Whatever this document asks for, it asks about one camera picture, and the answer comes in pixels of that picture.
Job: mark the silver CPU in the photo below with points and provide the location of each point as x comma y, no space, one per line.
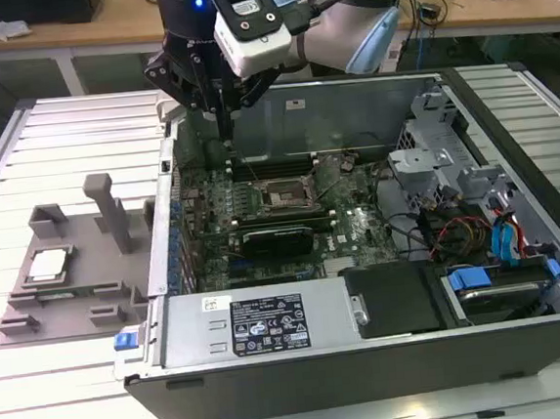
48,264

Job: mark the silver chipset heatsink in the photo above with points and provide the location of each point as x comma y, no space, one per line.
360,228

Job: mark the crumpled white paper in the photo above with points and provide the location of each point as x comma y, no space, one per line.
4,25

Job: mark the dark grey PC case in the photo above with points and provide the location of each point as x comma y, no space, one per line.
325,387

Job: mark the large black box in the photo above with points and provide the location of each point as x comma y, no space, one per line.
22,9

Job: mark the white label sticker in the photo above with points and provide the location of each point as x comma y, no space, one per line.
295,103

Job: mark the blue case latch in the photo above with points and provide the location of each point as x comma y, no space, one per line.
125,341

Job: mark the grey parts rack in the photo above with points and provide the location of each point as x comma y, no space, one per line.
95,284

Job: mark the grey metal drive cage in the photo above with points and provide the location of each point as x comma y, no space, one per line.
418,163

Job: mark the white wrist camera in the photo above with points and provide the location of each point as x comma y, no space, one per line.
266,49

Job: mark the silver power supply unit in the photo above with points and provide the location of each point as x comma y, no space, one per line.
192,325

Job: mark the black RAM slot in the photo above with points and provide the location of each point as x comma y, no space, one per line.
275,159
277,173
281,219
281,224
276,164
276,168
280,215

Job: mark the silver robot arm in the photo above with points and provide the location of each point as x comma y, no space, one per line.
328,33

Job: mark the black plastic shroud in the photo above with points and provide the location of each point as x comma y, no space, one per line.
391,302

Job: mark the hard disk in blue carrier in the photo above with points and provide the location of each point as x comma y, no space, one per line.
468,280

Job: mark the wooden desk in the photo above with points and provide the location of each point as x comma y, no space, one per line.
97,31

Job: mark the CPU socket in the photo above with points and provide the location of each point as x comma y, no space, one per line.
283,194

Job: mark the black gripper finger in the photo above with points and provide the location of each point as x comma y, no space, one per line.
254,86
160,70

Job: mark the Nvidia graphics card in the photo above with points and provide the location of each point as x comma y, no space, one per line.
278,243

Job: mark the green motherboard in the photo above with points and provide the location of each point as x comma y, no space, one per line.
362,256

